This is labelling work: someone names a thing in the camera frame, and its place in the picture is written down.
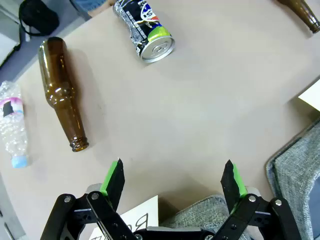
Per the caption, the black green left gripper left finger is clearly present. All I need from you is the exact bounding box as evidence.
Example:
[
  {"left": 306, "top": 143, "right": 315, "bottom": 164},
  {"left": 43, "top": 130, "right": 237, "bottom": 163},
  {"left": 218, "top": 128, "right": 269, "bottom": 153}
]
[{"left": 39, "top": 157, "right": 136, "bottom": 240}]

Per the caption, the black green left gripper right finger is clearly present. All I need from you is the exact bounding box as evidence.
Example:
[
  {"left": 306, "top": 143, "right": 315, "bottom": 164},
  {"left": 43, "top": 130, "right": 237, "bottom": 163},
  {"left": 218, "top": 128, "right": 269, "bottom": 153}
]
[{"left": 211, "top": 159, "right": 302, "bottom": 240}]

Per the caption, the crushed black Pepsi can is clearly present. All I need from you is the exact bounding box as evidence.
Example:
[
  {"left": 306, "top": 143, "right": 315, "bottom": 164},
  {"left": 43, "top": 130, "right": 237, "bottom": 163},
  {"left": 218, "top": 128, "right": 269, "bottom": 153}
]
[{"left": 112, "top": 0, "right": 176, "bottom": 64}]

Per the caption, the white paper label sheet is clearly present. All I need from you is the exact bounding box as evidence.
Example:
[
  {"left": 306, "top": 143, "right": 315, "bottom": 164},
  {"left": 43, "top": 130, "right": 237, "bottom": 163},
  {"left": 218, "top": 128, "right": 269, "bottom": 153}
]
[
  {"left": 87, "top": 194, "right": 159, "bottom": 240},
  {"left": 297, "top": 76, "right": 320, "bottom": 112}
]

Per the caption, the brown glass bottle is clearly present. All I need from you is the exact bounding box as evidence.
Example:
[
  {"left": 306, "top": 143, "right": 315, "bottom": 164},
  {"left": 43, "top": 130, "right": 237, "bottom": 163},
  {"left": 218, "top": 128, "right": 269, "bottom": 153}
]
[
  {"left": 277, "top": 0, "right": 320, "bottom": 34},
  {"left": 37, "top": 36, "right": 90, "bottom": 153}
]

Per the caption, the crushed clear plastic bottle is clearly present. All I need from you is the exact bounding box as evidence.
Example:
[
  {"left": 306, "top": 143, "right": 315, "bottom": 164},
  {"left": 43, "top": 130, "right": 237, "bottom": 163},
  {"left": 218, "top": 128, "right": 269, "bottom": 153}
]
[{"left": 0, "top": 80, "right": 32, "bottom": 169}]

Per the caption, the black bag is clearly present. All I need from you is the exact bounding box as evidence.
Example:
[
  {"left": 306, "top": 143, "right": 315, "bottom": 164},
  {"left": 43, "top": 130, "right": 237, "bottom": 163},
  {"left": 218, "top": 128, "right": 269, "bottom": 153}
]
[{"left": 18, "top": 0, "right": 60, "bottom": 36}]

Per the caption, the blue jeans leg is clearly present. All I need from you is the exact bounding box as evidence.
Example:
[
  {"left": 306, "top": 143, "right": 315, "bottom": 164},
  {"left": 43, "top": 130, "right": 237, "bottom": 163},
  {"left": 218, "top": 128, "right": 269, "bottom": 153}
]
[{"left": 70, "top": 0, "right": 108, "bottom": 14}]

